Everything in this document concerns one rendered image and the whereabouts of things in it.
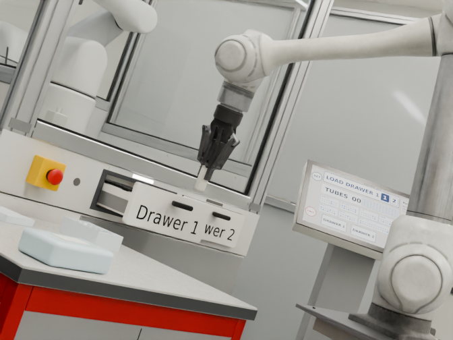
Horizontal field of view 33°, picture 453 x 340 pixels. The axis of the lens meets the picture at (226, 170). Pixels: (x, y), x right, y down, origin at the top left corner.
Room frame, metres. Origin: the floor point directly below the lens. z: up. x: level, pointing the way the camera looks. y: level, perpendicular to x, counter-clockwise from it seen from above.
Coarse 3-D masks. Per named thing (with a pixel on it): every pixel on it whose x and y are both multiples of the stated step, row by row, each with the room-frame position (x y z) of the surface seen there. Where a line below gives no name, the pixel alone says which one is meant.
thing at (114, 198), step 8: (104, 184) 2.04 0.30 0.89; (104, 192) 2.03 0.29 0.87; (112, 192) 2.02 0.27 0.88; (120, 192) 1.99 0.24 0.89; (128, 192) 1.97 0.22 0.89; (104, 200) 2.02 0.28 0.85; (112, 200) 2.00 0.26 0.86; (120, 200) 1.98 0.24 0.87; (128, 200) 1.97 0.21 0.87; (112, 208) 2.00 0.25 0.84; (120, 208) 1.98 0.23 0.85
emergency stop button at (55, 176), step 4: (52, 172) 1.83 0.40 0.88; (56, 172) 1.84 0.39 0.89; (60, 172) 1.85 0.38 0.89; (48, 176) 1.84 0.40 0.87; (52, 176) 1.83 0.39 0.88; (56, 176) 1.84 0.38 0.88; (60, 176) 1.85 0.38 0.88; (48, 180) 1.84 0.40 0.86; (52, 180) 1.84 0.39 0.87; (56, 180) 1.84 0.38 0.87; (60, 180) 1.85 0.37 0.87; (52, 184) 1.84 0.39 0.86; (56, 184) 1.85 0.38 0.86
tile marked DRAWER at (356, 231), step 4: (352, 224) 2.67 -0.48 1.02; (352, 228) 2.66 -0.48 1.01; (356, 228) 2.66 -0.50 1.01; (360, 228) 2.67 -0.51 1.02; (364, 228) 2.67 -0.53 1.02; (352, 232) 2.64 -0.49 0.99; (356, 232) 2.65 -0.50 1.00; (360, 232) 2.65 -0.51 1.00; (364, 232) 2.66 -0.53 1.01; (368, 232) 2.66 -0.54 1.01; (372, 232) 2.67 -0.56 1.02; (360, 236) 2.64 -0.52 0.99; (364, 236) 2.65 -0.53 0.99; (368, 236) 2.65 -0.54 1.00; (372, 236) 2.66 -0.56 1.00; (368, 240) 2.64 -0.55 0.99; (372, 240) 2.65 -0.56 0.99
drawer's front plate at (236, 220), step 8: (216, 208) 2.36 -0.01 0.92; (232, 216) 2.42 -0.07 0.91; (240, 216) 2.45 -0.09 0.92; (208, 224) 2.35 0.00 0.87; (216, 224) 2.38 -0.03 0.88; (224, 224) 2.40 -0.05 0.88; (232, 224) 2.43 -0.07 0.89; (240, 224) 2.46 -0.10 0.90; (216, 232) 2.38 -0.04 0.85; (224, 232) 2.41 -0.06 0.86; (232, 232) 2.44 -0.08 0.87; (208, 240) 2.37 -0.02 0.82; (216, 240) 2.39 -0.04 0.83; (224, 240) 2.42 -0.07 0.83; (232, 240) 2.45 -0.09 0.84
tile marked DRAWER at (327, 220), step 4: (324, 216) 2.66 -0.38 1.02; (328, 216) 2.66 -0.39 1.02; (324, 220) 2.64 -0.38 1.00; (328, 220) 2.65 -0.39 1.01; (332, 220) 2.65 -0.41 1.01; (336, 220) 2.66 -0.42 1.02; (340, 220) 2.66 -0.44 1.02; (324, 224) 2.63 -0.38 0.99; (328, 224) 2.64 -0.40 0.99; (332, 224) 2.64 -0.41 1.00; (336, 224) 2.65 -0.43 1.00; (340, 224) 2.65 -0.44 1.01; (344, 224) 2.66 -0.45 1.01; (336, 228) 2.64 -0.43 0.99; (340, 228) 2.64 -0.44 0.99; (344, 228) 2.65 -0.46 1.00
